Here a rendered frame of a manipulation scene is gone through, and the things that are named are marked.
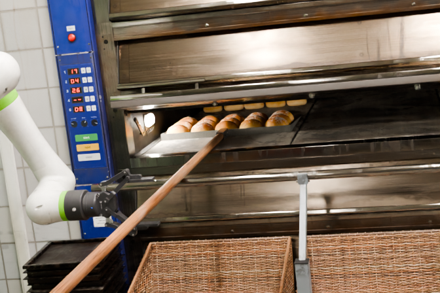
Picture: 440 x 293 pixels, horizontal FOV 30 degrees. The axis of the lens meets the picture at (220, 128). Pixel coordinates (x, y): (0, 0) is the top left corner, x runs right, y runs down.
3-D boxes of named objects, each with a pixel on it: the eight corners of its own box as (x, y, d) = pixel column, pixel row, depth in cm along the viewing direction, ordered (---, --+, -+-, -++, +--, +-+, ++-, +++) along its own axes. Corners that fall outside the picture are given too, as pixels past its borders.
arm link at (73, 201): (65, 225, 243) (60, 195, 241) (80, 214, 254) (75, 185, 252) (84, 224, 241) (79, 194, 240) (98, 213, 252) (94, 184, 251)
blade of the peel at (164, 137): (291, 131, 331) (291, 124, 330) (161, 140, 343) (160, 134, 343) (302, 115, 365) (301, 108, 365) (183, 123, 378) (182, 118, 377)
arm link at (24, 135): (-20, 120, 245) (9, 107, 241) (-5, 101, 255) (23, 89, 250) (47, 211, 259) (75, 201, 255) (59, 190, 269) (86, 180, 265)
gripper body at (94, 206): (90, 188, 249) (119, 186, 247) (94, 214, 250) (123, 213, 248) (81, 194, 241) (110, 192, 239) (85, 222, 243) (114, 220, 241)
